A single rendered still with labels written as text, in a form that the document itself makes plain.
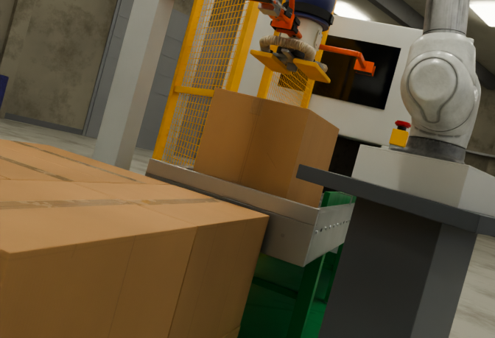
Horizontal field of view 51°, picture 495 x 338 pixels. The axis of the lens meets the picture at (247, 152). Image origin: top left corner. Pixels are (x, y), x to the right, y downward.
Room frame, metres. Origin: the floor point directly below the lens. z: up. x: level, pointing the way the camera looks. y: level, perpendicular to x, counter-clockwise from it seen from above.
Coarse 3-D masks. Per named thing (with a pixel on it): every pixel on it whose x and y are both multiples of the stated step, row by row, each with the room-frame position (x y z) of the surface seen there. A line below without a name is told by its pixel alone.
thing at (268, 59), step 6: (252, 54) 2.18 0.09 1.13; (258, 54) 2.15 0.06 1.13; (264, 54) 2.14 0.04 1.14; (270, 54) 2.14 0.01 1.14; (264, 60) 2.24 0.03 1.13; (270, 60) 2.20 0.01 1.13; (276, 60) 2.20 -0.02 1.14; (270, 66) 2.36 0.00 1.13; (276, 66) 2.32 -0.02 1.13; (282, 66) 2.30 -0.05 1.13; (282, 72) 2.44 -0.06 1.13; (288, 72) 2.41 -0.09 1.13
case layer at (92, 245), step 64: (0, 192) 1.03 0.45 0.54; (64, 192) 1.21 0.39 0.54; (128, 192) 1.47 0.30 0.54; (192, 192) 1.87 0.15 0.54; (0, 256) 0.69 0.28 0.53; (64, 256) 0.79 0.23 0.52; (128, 256) 0.98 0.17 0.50; (192, 256) 1.26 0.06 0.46; (256, 256) 1.79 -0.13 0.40; (0, 320) 0.70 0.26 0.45; (64, 320) 0.84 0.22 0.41; (128, 320) 1.04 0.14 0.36; (192, 320) 1.37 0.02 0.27
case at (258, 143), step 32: (224, 96) 2.04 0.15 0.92; (256, 96) 2.00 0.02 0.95; (224, 128) 2.03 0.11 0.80; (256, 128) 1.98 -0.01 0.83; (288, 128) 1.94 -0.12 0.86; (320, 128) 2.13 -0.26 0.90; (224, 160) 2.02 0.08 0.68; (256, 160) 1.97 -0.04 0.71; (288, 160) 1.93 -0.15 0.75; (320, 160) 2.28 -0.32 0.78; (288, 192) 1.93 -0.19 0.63; (320, 192) 2.45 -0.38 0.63
